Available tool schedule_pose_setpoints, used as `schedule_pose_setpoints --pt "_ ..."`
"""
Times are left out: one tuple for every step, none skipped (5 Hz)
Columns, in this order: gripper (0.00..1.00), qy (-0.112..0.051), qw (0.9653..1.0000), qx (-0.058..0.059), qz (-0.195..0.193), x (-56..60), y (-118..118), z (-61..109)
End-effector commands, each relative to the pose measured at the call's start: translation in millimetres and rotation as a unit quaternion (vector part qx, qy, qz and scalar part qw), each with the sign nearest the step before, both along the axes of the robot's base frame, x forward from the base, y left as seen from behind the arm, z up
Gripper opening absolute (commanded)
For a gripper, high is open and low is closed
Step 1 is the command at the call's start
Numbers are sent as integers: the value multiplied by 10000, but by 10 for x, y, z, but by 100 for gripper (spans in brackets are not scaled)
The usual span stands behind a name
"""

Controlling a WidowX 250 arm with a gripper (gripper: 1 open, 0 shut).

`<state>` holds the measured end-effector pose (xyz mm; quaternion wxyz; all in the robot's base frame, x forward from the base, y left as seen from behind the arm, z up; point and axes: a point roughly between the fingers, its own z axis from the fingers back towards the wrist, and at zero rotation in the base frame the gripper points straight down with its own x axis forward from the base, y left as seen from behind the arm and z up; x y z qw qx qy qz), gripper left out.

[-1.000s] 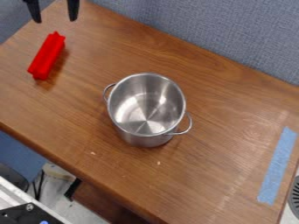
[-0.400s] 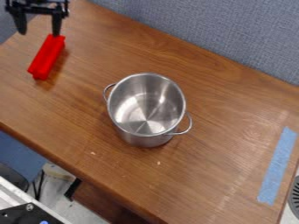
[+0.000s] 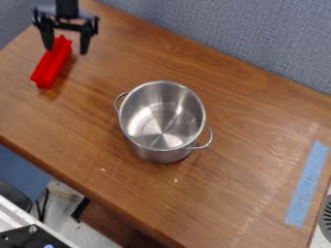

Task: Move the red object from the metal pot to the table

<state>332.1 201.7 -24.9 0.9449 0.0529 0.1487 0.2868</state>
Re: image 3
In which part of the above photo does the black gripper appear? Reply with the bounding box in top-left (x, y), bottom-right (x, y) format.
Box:
top-left (32, 0), bottom-right (100, 55)

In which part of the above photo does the stainless steel pot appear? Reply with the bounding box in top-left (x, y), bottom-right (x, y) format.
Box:
top-left (113, 79), bottom-right (213, 164)

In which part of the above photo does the red rectangular block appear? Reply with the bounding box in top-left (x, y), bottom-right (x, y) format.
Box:
top-left (29, 35), bottom-right (72, 89)

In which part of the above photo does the black round chair base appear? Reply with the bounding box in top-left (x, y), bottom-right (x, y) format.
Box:
top-left (0, 180), bottom-right (32, 212)

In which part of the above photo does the black device bottom left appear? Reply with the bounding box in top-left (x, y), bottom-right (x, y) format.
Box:
top-left (0, 225), bottom-right (71, 248)

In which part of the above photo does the blue tape strip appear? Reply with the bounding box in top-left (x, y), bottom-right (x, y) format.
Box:
top-left (284, 140), bottom-right (331, 228)

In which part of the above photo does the dark fan grille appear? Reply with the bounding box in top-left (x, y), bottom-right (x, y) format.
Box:
top-left (319, 195), bottom-right (331, 243)

